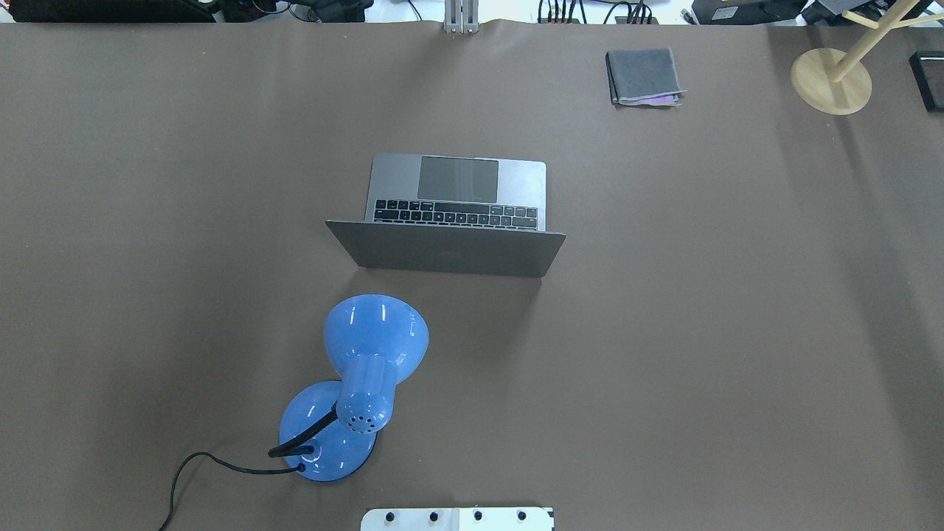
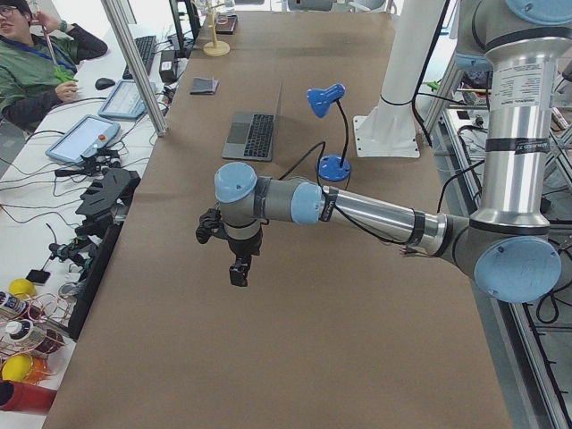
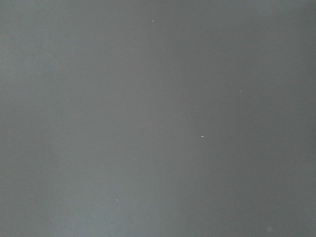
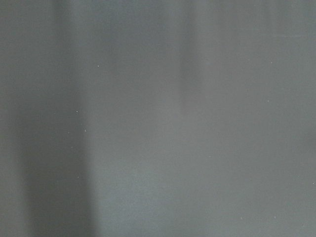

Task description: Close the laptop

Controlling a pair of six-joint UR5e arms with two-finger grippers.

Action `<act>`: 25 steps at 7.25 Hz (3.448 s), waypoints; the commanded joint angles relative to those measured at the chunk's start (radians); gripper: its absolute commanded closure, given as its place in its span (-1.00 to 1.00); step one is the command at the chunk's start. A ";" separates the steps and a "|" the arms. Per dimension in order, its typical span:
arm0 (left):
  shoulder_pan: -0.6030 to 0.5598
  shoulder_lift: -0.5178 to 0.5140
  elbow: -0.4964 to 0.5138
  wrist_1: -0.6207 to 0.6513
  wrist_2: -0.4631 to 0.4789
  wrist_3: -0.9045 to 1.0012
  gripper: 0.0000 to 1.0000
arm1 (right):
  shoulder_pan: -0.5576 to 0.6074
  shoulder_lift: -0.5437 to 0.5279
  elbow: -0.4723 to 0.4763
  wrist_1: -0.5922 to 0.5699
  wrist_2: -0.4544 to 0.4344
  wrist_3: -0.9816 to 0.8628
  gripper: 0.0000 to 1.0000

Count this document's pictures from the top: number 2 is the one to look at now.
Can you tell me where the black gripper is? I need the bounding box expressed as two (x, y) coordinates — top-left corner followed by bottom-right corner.
(228, 231), (262, 287)

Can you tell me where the grey laptop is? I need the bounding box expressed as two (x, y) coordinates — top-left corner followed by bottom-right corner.
(222, 79), (285, 162)

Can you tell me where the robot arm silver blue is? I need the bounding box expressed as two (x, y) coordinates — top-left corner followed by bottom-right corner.
(214, 1), (571, 303)

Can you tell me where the blue desk lamp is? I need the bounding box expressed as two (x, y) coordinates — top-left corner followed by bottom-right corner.
(307, 83), (351, 182)

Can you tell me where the folded grey cloth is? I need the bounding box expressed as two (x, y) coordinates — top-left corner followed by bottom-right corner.
(189, 77), (219, 95)

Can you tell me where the near teach pendant tablet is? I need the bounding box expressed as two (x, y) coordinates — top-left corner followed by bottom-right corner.
(45, 114), (121, 164)

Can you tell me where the teach pendant tablet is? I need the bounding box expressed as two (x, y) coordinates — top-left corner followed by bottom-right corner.
(98, 80), (146, 121)
(45, 114), (121, 164)

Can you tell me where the far teach pendant tablet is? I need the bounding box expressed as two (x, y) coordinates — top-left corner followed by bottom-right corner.
(98, 80), (146, 121)

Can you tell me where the black power adapter box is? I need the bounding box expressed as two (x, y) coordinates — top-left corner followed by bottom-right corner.
(159, 49), (178, 83)

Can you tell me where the yellow ball upper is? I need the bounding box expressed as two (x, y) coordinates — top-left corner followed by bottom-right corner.
(8, 278), (37, 299)

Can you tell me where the yellow ball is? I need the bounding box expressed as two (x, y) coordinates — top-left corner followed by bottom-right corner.
(8, 278), (37, 299)
(1, 354), (33, 383)

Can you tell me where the wooden mug tree stand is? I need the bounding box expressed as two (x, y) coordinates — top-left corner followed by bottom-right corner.
(195, 0), (235, 57)

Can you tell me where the black computer mouse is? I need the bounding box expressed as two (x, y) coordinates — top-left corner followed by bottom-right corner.
(95, 78), (115, 90)

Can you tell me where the yellow ball lower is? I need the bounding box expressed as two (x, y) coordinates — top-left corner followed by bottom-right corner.
(1, 354), (33, 383)

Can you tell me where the black keyboard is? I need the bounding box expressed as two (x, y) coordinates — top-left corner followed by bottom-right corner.
(134, 35), (156, 75)

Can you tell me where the red cylinder container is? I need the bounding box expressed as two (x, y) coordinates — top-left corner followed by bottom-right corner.
(1, 381), (57, 416)

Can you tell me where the person in green jacket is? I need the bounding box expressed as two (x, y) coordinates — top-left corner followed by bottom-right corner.
(1, 1), (108, 133)

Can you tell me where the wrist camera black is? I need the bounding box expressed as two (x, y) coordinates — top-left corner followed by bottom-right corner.
(196, 207), (226, 244)

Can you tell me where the black plastic bracket stack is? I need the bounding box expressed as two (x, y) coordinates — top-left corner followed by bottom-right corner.
(75, 168), (141, 222)

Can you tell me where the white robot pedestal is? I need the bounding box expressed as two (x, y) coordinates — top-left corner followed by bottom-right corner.
(354, 1), (449, 158)

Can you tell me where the copper wire bottle rack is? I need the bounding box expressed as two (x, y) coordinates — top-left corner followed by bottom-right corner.
(1, 291), (66, 358)

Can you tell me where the black tray with frame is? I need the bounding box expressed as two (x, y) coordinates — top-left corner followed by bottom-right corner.
(215, 15), (238, 35)

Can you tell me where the aluminium frame post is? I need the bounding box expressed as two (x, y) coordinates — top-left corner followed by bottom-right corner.
(101, 0), (168, 138)

